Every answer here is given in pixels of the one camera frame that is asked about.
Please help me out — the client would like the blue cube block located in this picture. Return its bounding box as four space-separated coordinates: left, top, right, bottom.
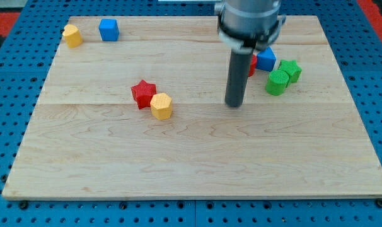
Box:
98 18 120 42

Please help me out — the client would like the red block behind rod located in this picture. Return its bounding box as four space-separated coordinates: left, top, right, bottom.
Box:
248 54 257 77

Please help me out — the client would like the blue block near arm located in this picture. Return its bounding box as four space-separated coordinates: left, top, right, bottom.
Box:
256 47 276 72

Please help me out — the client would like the yellow heart block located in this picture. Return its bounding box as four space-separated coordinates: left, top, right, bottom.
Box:
62 24 83 48

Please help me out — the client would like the green star block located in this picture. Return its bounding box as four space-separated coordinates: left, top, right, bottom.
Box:
278 59 302 83

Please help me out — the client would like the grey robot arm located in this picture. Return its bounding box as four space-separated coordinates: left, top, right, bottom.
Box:
214 0 286 54

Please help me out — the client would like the wooden board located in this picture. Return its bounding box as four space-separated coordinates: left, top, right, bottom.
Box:
3 16 382 201

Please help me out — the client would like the yellow hexagon block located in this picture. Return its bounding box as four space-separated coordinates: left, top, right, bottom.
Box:
150 93 173 120

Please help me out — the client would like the green cylinder block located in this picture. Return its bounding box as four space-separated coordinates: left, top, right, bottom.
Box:
265 70 289 96

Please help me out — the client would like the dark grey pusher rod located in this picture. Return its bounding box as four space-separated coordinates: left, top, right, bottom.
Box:
224 50 253 108

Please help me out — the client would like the red star block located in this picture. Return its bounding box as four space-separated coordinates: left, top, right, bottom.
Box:
131 80 157 109

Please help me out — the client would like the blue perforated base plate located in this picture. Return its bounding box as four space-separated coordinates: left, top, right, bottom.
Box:
0 0 382 226

